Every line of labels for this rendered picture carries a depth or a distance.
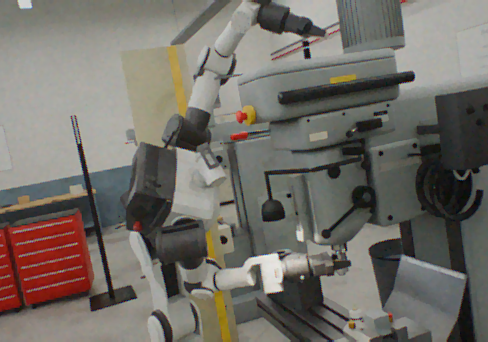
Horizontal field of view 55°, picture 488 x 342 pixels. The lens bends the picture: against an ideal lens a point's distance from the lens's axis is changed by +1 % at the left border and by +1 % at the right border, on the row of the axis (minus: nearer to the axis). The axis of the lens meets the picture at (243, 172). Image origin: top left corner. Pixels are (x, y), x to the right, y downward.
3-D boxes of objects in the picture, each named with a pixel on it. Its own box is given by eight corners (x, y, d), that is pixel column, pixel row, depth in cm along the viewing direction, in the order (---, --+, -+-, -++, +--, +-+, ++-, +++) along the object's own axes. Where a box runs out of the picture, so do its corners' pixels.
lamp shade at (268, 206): (257, 221, 143) (254, 202, 142) (272, 215, 148) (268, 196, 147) (275, 222, 138) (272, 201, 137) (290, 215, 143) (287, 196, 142)
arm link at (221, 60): (252, 28, 162) (228, 60, 177) (225, 16, 158) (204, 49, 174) (248, 51, 157) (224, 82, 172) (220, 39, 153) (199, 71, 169)
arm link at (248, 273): (272, 254, 152) (237, 260, 159) (276, 282, 150) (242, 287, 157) (281, 253, 157) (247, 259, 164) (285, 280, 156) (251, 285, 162)
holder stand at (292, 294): (301, 311, 185) (293, 263, 183) (269, 298, 204) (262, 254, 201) (324, 301, 191) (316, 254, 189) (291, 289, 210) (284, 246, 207)
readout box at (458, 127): (468, 171, 123) (459, 91, 120) (442, 170, 131) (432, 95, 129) (524, 156, 129) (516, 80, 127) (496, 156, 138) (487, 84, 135)
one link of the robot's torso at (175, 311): (150, 345, 186) (123, 231, 184) (187, 327, 197) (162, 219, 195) (169, 352, 174) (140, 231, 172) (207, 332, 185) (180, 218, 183)
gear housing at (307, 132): (305, 151, 134) (300, 116, 133) (271, 151, 157) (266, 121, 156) (399, 131, 146) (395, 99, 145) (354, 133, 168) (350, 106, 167)
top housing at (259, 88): (271, 122, 129) (261, 64, 128) (239, 126, 154) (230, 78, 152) (407, 96, 145) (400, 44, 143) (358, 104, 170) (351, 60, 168)
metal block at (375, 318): (376, 338, 138) (373, 319, 137) (365, 330, 144) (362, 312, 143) (391, 333, 140) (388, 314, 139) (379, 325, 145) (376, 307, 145)
